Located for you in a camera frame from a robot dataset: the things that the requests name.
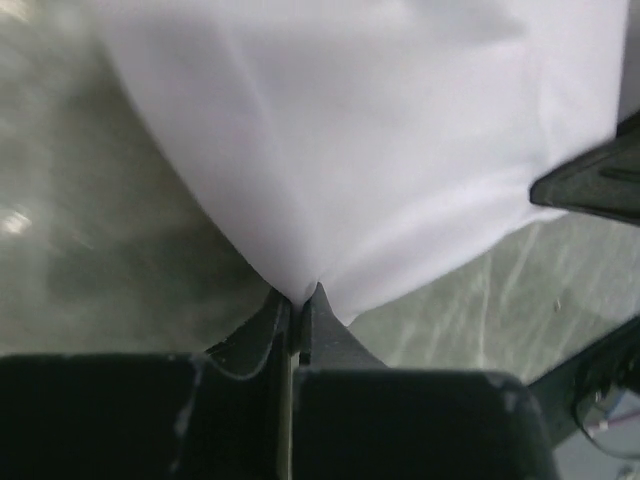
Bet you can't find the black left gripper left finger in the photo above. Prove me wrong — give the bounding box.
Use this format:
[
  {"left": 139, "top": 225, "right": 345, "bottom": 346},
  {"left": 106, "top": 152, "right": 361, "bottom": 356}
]
[{"left": 1, "top": 293, "right": 290, "bottom": 479}]

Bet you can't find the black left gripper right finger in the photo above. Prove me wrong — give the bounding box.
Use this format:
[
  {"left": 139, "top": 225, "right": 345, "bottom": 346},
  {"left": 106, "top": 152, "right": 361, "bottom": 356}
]
[{"left": 292, "top": 288, "right": 558, "bottom": 479}]

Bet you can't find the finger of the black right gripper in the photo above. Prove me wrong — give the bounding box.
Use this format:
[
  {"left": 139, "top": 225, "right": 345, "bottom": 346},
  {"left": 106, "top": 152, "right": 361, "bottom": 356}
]
[{"left": 529, "top": 113, "right": 640, "bottom": 225}]

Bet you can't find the white t shirt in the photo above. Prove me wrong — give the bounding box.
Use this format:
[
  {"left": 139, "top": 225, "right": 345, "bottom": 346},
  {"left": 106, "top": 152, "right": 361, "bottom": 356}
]
[{"left": 90, "top": 1, "right": 629, "bottom": 323}]

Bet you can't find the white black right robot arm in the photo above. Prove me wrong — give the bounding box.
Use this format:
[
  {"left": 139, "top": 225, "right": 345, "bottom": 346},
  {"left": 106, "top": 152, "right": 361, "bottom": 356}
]
[{"left": 529, "top": 112, "right": 639, "bottom": 461}]

